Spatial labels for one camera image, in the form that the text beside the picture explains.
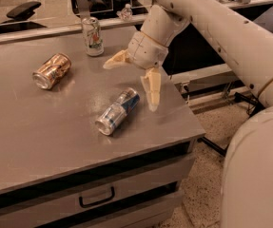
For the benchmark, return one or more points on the small clear plastic bottle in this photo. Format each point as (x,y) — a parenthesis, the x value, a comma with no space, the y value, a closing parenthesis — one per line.
(126,13)

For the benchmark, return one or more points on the orange soda can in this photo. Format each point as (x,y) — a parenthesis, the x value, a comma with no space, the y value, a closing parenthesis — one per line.
(52,71)

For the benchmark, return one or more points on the black drawer handle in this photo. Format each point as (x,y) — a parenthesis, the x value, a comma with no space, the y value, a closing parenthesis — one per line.
(96,197)

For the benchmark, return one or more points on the black metal stand frame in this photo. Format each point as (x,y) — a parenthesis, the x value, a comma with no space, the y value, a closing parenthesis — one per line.
(254,107)

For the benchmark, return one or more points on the grey drawer cabinet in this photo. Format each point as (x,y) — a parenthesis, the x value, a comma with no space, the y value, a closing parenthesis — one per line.
(59,188)

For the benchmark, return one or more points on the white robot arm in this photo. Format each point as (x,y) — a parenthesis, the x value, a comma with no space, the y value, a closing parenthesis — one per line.
(247,185)

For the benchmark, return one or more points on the white green upright can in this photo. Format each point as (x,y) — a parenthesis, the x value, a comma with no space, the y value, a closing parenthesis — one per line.
(92,36)

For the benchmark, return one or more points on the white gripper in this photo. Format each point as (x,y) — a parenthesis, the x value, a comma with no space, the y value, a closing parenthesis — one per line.
(146,50)

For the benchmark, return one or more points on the black office chair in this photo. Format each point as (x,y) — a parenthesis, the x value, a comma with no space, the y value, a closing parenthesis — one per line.
(12,15)

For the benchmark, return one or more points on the silver blue redbull can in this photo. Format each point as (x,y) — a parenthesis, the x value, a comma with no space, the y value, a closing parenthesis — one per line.
(118,111)

